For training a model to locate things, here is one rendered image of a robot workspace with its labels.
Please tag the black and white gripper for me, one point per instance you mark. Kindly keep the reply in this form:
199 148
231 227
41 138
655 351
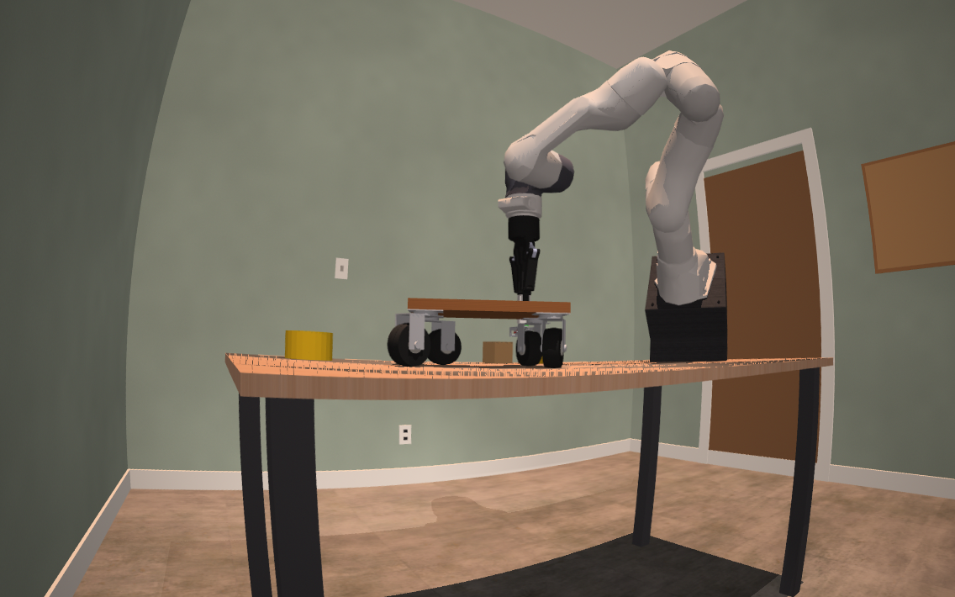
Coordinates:
524 230

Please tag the brown cube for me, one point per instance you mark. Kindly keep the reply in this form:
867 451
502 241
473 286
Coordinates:
497 352

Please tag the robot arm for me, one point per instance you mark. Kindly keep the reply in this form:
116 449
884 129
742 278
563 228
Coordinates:
683 275

